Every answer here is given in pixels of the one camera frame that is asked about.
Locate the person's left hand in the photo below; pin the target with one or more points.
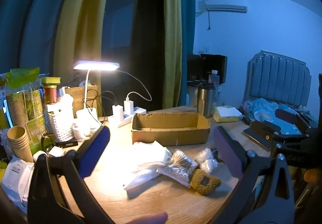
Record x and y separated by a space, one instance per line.
148 219

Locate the white air conditioner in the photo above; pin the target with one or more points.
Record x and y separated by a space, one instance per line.
226 8

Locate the white tape roll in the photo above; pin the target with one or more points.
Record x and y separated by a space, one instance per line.
39 156

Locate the white woven basket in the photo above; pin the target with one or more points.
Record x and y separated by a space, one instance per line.
60 126

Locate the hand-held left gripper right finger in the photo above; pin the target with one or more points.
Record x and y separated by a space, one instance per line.
228 154

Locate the light blue blanket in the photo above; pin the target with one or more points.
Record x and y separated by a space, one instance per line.
266 110

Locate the small white bottle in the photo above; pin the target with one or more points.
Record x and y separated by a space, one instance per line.
79 133

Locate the black cabinet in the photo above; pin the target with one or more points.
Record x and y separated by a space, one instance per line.
211 63

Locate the black kitchen scale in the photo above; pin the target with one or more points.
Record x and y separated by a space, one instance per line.
66 144

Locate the small white charger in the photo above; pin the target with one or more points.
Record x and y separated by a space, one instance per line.
117 112

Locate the tall white charger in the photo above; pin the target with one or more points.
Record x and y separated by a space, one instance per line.
128 105

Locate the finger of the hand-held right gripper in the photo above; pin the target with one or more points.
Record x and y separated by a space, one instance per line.
289 117
264 131

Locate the brown paper bag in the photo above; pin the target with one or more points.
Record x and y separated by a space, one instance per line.
76 97

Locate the steel tumbler with black lid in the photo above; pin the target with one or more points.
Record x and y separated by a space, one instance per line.
205 103

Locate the white power strip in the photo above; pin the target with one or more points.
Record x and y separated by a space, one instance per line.
138 110

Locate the dark glass window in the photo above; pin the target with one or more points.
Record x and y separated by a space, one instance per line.
135 25

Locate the cardboard box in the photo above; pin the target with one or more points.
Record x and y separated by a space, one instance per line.
171 137

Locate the yellow tissue pack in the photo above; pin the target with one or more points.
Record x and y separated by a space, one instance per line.
226 114

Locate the white wet wipes pack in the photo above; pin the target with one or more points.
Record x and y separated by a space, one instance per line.
15 178

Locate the grey padded bed headboard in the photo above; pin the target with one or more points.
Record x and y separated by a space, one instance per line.
279 78

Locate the bag of cotton swabs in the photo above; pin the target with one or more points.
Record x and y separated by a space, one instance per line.
178 166

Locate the white desk lamp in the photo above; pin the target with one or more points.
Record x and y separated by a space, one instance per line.
95 66

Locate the green labelled paper cup packet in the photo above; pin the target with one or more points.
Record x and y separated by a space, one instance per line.
22 103

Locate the stack of brown paper cups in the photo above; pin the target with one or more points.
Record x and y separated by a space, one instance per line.
18 143

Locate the yellow curtain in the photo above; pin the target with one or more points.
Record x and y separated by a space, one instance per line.
173 37
83 25

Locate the red jar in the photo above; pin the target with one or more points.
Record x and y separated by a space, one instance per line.
50 94

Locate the white wall socket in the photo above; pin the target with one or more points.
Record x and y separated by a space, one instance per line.
206 50

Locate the person's right hand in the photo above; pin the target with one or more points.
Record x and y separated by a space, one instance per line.
313 176

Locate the white plastic bag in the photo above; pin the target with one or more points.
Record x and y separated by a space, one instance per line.
153 153
140 178

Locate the small black device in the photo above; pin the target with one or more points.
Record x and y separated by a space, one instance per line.
246 119

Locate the yellow sponge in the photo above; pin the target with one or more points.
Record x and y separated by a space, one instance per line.
51 80

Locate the clear plastic bottle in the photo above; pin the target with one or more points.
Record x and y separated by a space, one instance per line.
213 78

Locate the teal curtain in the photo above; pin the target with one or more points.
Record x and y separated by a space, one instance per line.
187 25
30 17

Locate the clear plastic bag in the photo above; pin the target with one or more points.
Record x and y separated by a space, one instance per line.
208 166
204 154

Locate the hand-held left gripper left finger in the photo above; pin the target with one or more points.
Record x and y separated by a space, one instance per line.
95 153

